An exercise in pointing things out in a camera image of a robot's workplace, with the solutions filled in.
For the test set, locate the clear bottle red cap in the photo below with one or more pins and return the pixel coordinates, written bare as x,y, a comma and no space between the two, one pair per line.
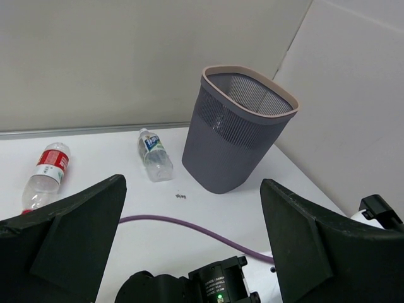
43,185

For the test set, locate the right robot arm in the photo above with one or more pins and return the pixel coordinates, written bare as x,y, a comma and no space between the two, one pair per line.
221,281

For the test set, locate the clear bottle green white label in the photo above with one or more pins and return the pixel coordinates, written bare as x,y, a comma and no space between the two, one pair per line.
154,157

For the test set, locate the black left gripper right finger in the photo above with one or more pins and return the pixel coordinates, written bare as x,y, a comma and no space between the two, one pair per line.
322,256

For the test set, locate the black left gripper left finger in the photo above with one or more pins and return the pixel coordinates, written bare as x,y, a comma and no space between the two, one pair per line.
58,253

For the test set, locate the grey mesh waste bin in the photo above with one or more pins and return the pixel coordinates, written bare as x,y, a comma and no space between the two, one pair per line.
238,115

